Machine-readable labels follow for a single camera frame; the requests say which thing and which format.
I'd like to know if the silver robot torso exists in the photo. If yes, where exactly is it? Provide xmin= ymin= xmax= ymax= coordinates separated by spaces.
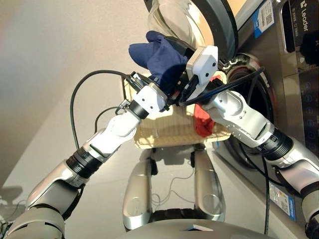
xmin=119 ymin=208 xmax=271 ymax=239

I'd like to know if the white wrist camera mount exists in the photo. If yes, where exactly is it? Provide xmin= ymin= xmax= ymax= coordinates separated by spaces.
xmin=186 ymin=45 xmax=219 ymax=103
xmin=131 ymin=83 xmax=168 ymax=113

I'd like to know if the navy blue garment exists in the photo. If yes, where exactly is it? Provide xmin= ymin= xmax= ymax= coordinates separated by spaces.
xmin=128 ymin=30 xmax=189 ymax=113

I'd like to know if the round washing machine door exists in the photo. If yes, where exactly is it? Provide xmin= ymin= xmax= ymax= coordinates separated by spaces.
xmin=143 ymin=0 xmax=239 ymax=68

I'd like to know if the silver robot leg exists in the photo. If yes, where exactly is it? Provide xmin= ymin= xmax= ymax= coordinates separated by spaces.
xmin=190 ymin=148 xmax=226 ymax=223
xmin=122 ymin=149 xmax=158 ymax=231

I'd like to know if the orange-red garment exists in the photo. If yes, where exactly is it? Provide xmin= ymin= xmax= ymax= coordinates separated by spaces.
xmin=193 ymin=73 xmax=225 ymax=138

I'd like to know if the grey washing machine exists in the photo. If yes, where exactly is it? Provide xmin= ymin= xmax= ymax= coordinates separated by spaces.
xmin=211 ymin=0 xmax=319 ymax=239

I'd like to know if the thin grey floor cable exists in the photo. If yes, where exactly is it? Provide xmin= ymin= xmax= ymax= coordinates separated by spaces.
xmin=152 ymin=171 xmax=198 ymax=208

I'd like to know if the pale woven laundry basket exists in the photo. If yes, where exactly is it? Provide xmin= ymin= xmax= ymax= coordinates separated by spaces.
xmin=123 ymin=71 xmax=231 ymax=150

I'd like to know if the blue white machine sticker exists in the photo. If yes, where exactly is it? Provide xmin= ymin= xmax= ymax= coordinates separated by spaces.
xmin=253 ymin=0 xmax=275 ymax=39

